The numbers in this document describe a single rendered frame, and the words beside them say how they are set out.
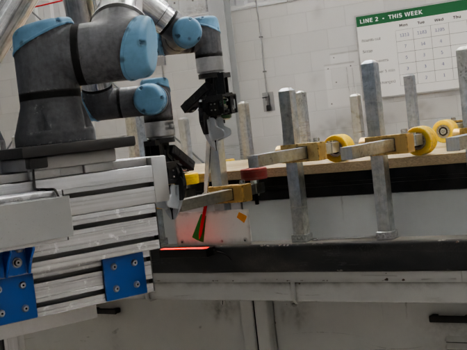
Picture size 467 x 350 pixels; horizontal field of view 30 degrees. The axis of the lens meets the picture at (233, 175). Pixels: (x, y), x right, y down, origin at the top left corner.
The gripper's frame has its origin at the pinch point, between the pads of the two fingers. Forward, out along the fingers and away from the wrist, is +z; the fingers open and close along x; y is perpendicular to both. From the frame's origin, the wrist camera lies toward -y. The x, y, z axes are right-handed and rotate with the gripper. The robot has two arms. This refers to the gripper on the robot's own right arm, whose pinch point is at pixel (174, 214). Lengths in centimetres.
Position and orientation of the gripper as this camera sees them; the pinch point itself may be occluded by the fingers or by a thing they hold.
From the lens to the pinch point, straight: 227.5
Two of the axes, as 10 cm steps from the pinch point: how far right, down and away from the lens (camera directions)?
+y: -5.3, 1.0, -8.4
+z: 1.1, 9.9, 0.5
